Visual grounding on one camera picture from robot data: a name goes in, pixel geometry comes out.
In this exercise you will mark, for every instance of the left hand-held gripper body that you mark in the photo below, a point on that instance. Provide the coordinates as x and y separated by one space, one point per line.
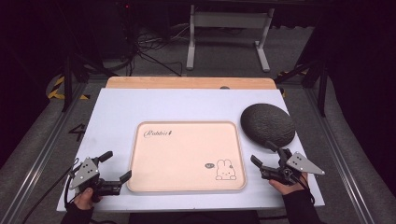
85 174

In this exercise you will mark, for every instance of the dark round desk grommet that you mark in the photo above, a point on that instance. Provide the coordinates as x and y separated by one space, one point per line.
224 87

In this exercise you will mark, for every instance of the person's left hand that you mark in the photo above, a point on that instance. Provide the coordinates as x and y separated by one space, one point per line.
83 199

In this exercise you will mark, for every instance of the white metal stand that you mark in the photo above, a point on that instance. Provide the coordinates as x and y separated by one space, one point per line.
232 19

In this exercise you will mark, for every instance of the pink rabbit print tray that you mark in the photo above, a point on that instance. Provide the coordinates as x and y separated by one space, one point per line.
183 158

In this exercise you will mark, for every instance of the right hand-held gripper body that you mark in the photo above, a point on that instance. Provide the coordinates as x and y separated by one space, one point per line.
295 165

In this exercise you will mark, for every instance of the aluminium floor rail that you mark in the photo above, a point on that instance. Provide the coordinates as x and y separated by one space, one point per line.
37 161
339 155

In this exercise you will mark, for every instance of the person's right hand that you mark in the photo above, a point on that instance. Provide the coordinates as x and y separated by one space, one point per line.
288 187

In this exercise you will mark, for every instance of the black tripod stand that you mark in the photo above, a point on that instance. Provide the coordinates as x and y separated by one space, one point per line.
67 84
322 90

